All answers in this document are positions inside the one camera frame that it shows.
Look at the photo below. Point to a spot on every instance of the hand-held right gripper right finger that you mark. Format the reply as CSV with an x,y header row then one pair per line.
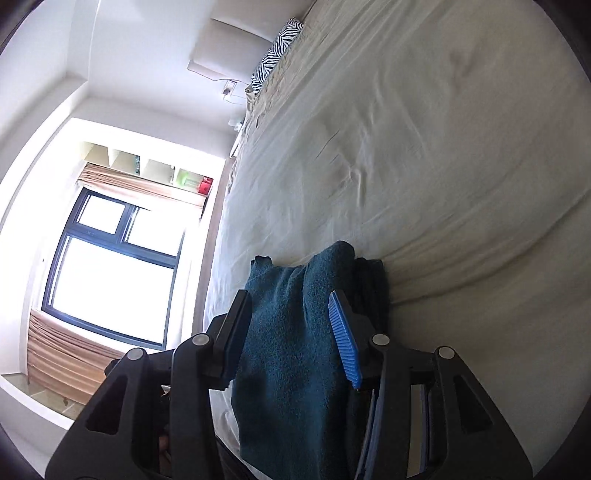
x,y
344,341

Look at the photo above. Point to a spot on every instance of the beige curtain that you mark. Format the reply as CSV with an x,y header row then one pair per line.
x,y
143,187
64,360

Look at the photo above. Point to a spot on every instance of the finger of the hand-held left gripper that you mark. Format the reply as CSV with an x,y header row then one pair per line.
x,y
371,429

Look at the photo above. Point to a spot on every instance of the beige bed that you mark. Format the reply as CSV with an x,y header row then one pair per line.
x,y
438,161

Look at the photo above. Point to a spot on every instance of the cream padded headboard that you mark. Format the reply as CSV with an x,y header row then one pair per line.
x,y
221,50

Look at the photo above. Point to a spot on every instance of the white wall shelf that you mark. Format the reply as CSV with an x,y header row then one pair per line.
x,y
138,164

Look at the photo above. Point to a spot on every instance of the dark green knit sweater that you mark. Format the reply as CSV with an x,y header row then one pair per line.
x,y
286,369

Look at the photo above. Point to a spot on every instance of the green box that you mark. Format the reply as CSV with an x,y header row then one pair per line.
x,y
187,179

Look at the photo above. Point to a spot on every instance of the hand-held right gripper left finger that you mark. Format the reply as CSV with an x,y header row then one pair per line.
x,y
231,332

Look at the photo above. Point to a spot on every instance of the red box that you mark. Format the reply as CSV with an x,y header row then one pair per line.
x,y
205,186

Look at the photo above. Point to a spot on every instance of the dark framed window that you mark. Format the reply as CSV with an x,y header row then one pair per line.
x,y
106,277

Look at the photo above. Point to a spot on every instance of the zebra print pillow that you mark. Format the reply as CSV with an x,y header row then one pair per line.
x,y
272,57

